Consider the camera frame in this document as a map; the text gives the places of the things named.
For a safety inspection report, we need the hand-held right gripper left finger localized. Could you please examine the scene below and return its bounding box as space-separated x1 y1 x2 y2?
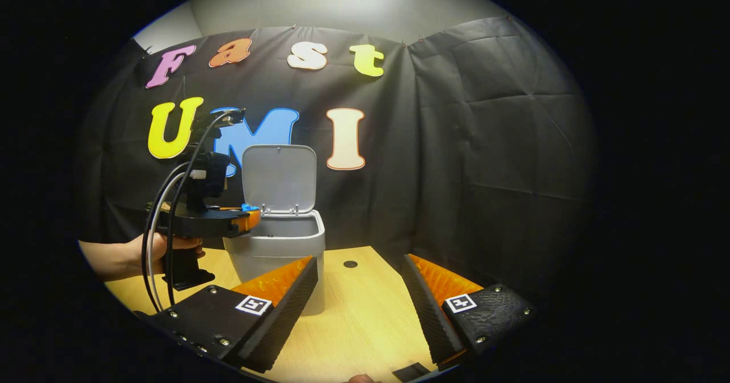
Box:
134 255 319 373

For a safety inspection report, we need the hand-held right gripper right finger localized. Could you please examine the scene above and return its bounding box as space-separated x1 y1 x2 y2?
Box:
401 254 538 372

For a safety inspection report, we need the white desktop garbage bin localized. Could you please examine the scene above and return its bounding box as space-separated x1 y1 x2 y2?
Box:
222 144 327 316

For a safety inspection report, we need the wooden desktop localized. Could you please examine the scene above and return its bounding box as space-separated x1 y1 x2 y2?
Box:
106 245 457 383

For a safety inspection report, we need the black backdrop cloth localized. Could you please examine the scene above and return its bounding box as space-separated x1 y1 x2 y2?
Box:
74 17 599 315

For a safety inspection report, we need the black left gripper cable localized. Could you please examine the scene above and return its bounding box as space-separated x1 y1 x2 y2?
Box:
164 108 247 309

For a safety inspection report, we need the white left gripper cable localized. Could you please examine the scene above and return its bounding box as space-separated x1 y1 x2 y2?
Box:
140 164 207 313

